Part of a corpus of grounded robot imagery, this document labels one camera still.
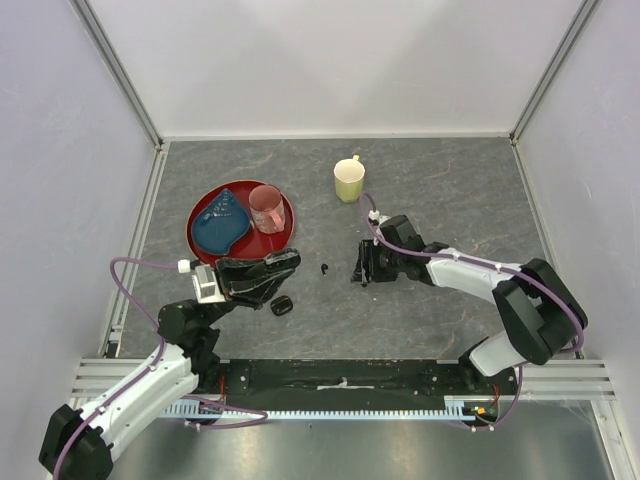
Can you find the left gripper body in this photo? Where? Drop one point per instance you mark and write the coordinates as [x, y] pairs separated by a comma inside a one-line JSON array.
[[227, 276]]

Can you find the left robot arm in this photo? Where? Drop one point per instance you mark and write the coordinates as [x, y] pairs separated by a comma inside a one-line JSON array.
[[84, 443]]

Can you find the aluminium frame post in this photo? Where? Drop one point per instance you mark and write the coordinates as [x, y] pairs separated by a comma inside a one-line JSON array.
[[107, 51], [577, 25]]

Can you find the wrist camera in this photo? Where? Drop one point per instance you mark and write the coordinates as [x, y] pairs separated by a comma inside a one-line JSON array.
[[206, 286], [375, 219]]

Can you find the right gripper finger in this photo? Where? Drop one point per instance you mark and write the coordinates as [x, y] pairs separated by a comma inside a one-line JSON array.
[[358, 275], [365, 253]]

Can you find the blue teardrop plate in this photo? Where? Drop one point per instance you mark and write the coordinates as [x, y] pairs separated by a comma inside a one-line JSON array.
[[222, 223]]

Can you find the red round tray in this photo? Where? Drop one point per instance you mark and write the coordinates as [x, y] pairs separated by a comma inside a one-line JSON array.
[[253, 244]]

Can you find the slotted cable duct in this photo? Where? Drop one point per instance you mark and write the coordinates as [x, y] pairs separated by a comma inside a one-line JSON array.
[[197, 410]]

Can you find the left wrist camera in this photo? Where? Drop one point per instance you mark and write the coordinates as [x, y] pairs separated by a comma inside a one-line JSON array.
[[206, 286]]

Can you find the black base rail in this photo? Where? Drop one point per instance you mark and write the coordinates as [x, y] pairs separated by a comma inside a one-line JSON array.
[[340, 385]]

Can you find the black charging case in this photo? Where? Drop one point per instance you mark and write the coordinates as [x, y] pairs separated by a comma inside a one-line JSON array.
[[281, 305], [288, 258]]

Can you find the left aluminium frame post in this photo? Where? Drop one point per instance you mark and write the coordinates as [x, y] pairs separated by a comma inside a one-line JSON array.
[[107, 51]]

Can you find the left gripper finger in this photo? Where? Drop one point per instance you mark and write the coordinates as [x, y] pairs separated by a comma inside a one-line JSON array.
[[258, 269], [254, 293]]

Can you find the right aluminium frame post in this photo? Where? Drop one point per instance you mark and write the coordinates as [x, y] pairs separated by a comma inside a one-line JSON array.
[[577, 25]]

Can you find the yellow ceramic mug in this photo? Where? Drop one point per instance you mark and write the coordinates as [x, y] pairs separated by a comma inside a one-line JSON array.
[[349, 177]]

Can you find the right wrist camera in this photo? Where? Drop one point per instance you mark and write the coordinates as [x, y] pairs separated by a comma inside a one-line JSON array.
[[375, 219]]

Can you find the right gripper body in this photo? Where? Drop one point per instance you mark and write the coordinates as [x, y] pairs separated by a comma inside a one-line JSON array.
[[386, 264]]

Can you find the pink glass mug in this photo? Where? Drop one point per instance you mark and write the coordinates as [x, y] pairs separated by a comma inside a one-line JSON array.
[[267, 208]]

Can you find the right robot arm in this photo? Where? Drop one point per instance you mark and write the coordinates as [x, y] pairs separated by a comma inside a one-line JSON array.
[[540, 317]]

